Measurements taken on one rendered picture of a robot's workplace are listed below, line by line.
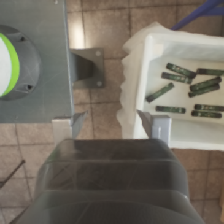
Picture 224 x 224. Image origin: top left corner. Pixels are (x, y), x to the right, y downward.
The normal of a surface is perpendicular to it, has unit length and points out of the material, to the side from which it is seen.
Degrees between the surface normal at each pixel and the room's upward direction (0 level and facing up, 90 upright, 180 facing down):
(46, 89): 0
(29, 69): 73
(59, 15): 0
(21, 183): 0
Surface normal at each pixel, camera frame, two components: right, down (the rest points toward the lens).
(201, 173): -0.01, 0.25
